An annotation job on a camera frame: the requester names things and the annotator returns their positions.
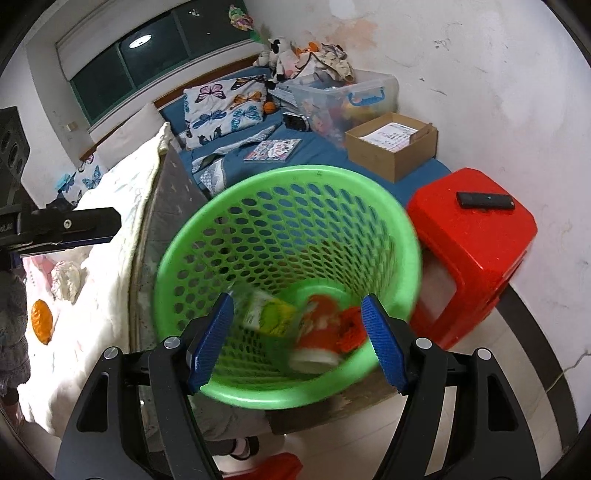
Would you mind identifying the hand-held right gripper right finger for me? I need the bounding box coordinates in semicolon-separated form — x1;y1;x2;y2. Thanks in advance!
361;294;541;480

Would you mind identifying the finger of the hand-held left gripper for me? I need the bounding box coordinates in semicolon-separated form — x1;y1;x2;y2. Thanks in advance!
18;207;122;254

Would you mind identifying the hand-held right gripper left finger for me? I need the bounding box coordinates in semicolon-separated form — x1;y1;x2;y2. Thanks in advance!
54;292;235;480

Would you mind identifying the orange-red wrapper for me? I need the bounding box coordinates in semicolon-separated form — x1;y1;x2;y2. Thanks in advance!
335;307;375;356

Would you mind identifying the white tissue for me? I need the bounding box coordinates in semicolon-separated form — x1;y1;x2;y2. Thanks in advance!
51;261;82;301

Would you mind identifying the yellow-green snack packet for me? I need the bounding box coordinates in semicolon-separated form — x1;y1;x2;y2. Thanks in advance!
240;288;298;337

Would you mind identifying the green perforated plastic basket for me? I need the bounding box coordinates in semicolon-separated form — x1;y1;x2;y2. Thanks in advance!
154;165;423;411

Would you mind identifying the orange peel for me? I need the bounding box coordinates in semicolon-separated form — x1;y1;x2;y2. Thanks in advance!
30;299;55;345

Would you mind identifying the white quilted blanket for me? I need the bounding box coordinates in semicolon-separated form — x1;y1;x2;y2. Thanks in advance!
18;122;174;437

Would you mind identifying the butterfly print pillow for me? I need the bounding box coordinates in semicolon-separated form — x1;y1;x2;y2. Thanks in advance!
183;76;269;151
55;152;110;208

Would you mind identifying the person's foot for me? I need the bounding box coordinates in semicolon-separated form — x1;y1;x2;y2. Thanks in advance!
203;408;273;462

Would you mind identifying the beige headboard cushion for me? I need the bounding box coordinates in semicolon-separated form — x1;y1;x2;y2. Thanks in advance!
92;102;168;158

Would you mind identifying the red plastic stool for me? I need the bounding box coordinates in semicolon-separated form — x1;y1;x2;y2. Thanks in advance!
406;167;539;350

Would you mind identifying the red plastic object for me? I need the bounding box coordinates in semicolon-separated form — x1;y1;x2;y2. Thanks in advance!
222;452;304;480

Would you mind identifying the dark window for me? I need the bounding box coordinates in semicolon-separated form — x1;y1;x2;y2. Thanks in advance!
55;0;252;127

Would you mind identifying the black remote control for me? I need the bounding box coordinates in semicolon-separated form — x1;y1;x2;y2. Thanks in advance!
456;191;516;212

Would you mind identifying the brown cardboard box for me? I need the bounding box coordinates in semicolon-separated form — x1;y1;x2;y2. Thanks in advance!
345;112;438;184

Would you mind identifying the wooden bed headboard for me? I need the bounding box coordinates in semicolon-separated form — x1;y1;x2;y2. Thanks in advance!
81;53;259;162

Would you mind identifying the grey patterned blanket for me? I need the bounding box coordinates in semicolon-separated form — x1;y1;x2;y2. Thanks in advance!
187;124;279;195

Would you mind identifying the blue bed sheet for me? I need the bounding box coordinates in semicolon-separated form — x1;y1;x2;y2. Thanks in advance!
159;67;451;200

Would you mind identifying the colourful picture book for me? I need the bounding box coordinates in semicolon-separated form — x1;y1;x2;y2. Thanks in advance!
243;138;302;162

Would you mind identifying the white calendar sheet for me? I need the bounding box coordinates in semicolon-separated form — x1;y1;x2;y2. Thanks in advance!
359;124;416;151

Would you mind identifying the clear plastic storage box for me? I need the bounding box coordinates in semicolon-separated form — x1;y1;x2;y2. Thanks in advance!
286;70;400;148

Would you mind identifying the colourful paper flower decoration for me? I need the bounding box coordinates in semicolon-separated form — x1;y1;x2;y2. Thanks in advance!
228;4;264;44

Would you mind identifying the black and white cow plush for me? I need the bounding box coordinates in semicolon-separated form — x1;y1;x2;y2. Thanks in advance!
256;37;298;84

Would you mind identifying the beige patterned cloth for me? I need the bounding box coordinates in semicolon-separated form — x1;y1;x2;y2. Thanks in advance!
318;44;355;84

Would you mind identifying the orange plush toy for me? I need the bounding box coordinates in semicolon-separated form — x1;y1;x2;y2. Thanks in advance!
295;41;322;66

